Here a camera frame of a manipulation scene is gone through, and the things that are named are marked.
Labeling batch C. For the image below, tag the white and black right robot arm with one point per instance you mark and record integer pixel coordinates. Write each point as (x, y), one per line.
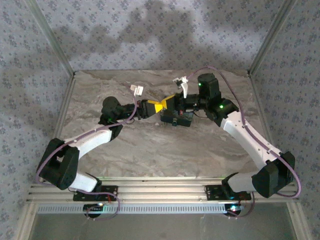
(250, 142)

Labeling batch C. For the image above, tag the small lit control board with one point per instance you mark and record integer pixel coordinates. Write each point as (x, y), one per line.
(230, 208)
(91, 208)

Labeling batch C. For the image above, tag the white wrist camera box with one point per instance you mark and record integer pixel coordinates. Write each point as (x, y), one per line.
(184, 86)
(137, 90)

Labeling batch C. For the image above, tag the small teal padlock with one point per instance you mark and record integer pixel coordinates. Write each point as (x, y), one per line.
(174, 123)

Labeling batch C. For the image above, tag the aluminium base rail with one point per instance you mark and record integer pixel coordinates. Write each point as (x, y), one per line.
(160, 190)

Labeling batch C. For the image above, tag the aluminium frame post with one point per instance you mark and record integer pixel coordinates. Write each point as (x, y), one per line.
(295, 222)
(26, 222)
(55, 42)
(270, 37)

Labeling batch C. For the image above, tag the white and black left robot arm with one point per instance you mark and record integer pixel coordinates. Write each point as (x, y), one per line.
(92, 140)

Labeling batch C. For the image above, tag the aluminium table edge rail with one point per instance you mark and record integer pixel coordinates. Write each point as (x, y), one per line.
(62, 110)
(258, 100)

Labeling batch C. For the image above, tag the starry night painted box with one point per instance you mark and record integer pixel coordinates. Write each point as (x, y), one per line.
(183, 119)

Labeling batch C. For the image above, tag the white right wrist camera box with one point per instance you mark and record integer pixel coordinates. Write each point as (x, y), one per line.
(184, 86)

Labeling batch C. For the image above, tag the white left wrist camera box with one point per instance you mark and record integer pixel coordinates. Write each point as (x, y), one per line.
(137, 90)

